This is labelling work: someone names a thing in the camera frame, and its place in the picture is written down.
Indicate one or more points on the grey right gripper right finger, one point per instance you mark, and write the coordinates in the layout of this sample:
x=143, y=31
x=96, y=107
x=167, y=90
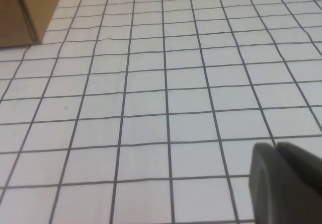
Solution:
x=304, y=163

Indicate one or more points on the white grid tablecloth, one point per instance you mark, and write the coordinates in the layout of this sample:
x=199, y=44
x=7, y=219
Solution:
x=151, y=108

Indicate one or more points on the lower cardboard drawer with window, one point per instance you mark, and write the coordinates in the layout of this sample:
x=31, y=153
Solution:
x=42, y=7

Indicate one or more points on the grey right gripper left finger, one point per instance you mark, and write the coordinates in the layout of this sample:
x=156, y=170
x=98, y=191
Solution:
x=271, y=188

